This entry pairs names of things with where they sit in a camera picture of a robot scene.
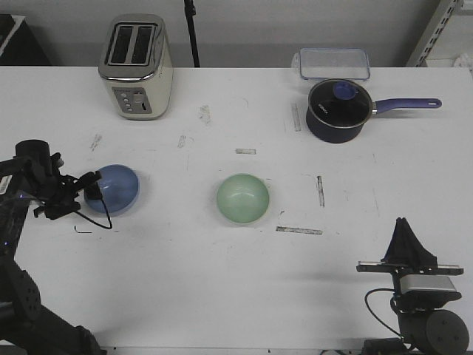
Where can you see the blue bowl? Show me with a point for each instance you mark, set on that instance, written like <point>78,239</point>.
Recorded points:
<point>119,186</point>

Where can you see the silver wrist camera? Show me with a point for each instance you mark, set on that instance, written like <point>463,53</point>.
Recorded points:
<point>424,282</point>

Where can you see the dark blue saucepan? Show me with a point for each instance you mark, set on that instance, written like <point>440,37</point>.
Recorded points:
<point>341,135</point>

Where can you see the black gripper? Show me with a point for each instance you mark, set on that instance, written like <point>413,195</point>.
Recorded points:
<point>58,195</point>
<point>417,256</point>

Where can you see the cream two-slot toaster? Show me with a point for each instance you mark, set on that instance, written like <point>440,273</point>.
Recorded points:
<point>136,66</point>

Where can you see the grey slotted metal rack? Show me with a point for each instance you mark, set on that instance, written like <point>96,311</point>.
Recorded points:
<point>447,35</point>

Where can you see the clear plastic food container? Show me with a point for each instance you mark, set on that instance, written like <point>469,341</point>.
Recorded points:
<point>316,63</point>

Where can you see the glass saucepan lid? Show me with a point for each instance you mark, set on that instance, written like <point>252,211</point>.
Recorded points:
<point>340,103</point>

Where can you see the black tripod pole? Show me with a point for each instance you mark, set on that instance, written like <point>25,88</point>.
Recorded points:
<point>190,12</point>

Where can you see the white crumpled cloth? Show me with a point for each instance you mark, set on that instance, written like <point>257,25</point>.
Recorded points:
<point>464,61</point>

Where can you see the green bowl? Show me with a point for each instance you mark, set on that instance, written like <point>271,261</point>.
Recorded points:
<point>242,198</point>

